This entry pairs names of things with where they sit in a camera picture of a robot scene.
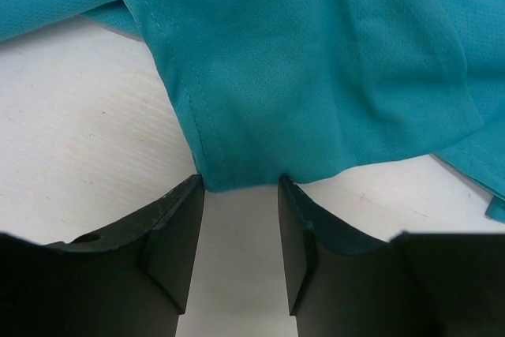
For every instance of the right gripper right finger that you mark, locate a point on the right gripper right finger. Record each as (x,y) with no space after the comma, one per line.
(341,281)

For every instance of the teal t shirt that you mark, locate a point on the teal t shirt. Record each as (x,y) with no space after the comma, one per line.
(310,88)

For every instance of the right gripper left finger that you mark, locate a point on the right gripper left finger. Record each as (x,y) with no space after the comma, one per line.
(129,278)

